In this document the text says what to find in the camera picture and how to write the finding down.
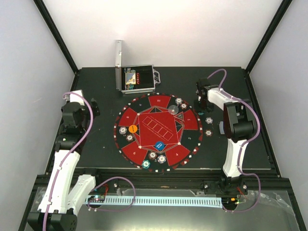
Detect purple white chip stack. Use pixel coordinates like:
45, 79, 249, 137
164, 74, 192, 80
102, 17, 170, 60
205, 117, 213, 124

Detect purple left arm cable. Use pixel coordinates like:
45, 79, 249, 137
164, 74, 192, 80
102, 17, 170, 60
43, 91, 94, 231

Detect round red black poker mat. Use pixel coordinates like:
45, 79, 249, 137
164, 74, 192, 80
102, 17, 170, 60
114, 93, 203, 173

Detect small green circuit board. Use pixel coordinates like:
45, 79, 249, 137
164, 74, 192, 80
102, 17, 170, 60
88, 195, 105, 203

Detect black triangular token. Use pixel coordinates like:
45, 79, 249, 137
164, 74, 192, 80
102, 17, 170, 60
174, 112, 184, 121

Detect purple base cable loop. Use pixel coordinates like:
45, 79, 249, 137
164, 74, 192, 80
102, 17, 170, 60
87, 176, 136, 212

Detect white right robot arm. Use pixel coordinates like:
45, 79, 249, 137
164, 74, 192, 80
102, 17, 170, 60
194, 78, 260, 194

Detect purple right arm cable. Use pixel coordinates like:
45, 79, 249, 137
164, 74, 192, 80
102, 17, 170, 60
207, 69, 262, 214

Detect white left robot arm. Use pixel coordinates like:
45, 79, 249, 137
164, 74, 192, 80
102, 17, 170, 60
27, 90, 103, 231

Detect blue white chip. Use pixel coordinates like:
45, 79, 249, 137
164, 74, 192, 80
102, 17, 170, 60
157, 155, 167, 164

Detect clear round dealer puck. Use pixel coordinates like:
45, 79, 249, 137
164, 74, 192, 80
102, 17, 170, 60
168, 105, 179, 115

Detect brown white chip stack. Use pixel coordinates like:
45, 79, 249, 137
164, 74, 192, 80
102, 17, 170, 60
205, 129, 213, 137

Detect blue white chips seat one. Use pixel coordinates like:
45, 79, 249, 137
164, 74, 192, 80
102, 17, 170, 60
175, 97, 183, 105

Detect green chips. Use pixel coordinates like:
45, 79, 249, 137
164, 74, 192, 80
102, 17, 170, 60
141, 160, 151, 169

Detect blue white chips seat seven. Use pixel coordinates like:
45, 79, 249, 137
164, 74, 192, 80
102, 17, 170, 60
119, 127, 127, 135

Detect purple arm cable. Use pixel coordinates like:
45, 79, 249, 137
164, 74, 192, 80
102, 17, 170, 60
43, 91, 94, 231
207, 69, 262, 214

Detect orange round button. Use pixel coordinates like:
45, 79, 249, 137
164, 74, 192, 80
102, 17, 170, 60
128, 125, 138, 133

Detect card pack in case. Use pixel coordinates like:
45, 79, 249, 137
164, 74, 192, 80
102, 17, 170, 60
125, 72, 136, 85

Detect grey card deck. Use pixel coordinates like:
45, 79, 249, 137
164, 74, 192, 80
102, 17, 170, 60
219, 121, 225, 135

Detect open aluminium poker case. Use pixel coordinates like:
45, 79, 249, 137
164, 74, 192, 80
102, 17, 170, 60
115, 40, 161, 94

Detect light blue cable duct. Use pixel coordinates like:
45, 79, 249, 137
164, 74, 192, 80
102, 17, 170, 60
85, 195, 222, 208

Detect blue small blind button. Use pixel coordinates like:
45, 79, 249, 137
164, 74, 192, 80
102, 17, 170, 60
154, 141, 165, 151

